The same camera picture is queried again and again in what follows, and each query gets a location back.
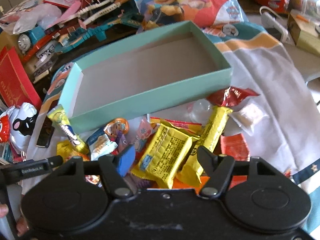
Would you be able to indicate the long yellow snack bar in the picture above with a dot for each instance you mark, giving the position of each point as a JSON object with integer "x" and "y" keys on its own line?
{"x": 192, "y": 170}

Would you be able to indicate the red gift box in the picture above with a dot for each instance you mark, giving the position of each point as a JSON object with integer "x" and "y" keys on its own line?
{"x": 16, "y": 88}

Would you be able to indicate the clear plastic jelly cup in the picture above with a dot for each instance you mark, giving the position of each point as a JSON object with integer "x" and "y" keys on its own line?
{"x": 200, "y": 111}

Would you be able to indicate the red shiny snack wrapper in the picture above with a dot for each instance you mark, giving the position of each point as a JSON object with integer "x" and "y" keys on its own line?
{"x": 230, "y": 97}

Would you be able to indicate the black smartphone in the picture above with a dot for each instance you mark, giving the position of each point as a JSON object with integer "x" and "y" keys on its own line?
{"x": 45, "y": 134}

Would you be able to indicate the blue white biscuit packet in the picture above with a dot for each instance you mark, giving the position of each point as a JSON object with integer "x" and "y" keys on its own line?
{"x": 100, "y": 144}

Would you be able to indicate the clear plastic bag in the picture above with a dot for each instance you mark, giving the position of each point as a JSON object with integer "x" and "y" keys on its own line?
{"x": 43, "y": 15}

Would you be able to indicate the mint green cardboard box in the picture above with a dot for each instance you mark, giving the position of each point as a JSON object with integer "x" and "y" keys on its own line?
{"x": 144, "y": 73}

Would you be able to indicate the tan cardboard box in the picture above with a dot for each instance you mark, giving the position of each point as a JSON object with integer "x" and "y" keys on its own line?
{"x": 303, "y": 32}

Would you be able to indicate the small yellow snack packet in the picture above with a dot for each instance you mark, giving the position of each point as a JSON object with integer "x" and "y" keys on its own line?
{"x": 67, "y": 151}

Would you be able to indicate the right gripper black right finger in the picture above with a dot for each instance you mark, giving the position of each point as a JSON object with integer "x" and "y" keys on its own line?
{"x": 218, "y": 168}

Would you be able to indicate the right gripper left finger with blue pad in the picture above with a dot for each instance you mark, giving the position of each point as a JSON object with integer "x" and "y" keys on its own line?
{"x": 113, "y": 170}

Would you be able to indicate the round orange cartoon candy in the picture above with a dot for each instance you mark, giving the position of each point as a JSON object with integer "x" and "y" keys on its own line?
{"x": 115, "y": 126}

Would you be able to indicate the white translucent candy packet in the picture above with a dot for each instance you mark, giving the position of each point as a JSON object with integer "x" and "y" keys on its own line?
{"x": 248, "y": 117}

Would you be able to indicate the pink cartoon snack packet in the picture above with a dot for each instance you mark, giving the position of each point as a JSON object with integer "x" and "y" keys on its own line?
{"x": 140, "y": 130}

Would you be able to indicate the green yellow lolly wrapper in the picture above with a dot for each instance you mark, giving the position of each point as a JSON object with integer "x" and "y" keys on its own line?
{"x": 59, "y": 118}

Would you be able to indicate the Paw Patrol snack gift bag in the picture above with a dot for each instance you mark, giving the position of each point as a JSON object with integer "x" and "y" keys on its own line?
{"x": 203, "y": 13}

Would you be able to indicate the large yellow snack packet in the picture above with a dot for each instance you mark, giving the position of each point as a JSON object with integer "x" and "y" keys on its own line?
{"x": 164, "y": 154}

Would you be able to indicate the red yellow snack bag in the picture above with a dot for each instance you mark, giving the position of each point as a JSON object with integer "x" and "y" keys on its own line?
{"x": 188, "y": 128}

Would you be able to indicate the teal toy track set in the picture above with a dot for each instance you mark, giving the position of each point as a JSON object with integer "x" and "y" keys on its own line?
{"x": 84, "y": 19}

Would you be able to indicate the blue toy train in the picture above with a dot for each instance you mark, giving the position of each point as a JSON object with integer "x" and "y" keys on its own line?
{"x": 28, "y": 39}

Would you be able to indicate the orange red square packet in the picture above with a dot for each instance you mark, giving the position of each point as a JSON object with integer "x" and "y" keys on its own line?
{"x": 235, "y": 146}

